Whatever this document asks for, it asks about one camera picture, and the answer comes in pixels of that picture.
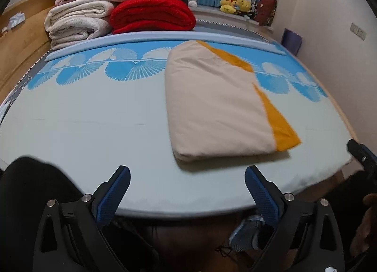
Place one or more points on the dark red plush bag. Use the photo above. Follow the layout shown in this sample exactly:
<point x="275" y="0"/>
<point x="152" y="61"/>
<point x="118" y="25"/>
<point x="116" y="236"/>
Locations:
<point x="265" y="11"/>

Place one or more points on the red folded blanket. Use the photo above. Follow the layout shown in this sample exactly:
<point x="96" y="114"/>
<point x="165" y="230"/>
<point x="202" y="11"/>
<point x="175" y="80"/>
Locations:
<point x="151" y="15"/>

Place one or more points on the purple box by wall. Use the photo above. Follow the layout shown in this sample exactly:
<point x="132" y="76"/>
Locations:
<point x="292" y="41"/>

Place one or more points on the wall power socket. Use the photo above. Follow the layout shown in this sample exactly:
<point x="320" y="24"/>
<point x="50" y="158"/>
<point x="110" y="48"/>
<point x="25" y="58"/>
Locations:
<point x="358" y="31"/>

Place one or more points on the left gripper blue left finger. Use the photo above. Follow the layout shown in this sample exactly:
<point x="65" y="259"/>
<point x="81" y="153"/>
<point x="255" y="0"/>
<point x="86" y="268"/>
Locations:
<point x="108" y="195"/>

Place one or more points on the beige and orange hooded jacket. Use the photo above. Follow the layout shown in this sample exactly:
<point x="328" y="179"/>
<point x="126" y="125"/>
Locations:
<point x="216" y="108"/>

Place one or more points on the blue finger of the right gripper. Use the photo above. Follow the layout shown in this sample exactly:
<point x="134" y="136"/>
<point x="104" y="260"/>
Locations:
<point x="369" y="153"/>
<point x="355" y="149"/>

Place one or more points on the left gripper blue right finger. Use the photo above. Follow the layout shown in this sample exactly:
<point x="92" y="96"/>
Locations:
<point x="268" y="198"/>

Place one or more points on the blue patterned bed sheet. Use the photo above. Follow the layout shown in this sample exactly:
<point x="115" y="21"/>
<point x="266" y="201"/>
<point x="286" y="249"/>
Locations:
<point x="90" y="112"/>

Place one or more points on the blue striped slipper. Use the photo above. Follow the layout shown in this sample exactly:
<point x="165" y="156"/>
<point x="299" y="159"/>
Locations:
<point x="245" y="236"/>

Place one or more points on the wooden headboard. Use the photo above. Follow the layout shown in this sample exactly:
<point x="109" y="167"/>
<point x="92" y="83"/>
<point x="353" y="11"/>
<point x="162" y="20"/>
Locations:
<point x="25" y="43"/>

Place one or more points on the yellow plush toys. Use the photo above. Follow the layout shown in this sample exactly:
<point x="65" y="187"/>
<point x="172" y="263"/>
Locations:
<point x="236" y="7"/>

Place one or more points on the cream folded quilt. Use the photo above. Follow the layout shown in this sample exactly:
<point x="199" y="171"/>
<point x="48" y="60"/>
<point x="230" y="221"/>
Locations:
<point x="77" y="21"/>

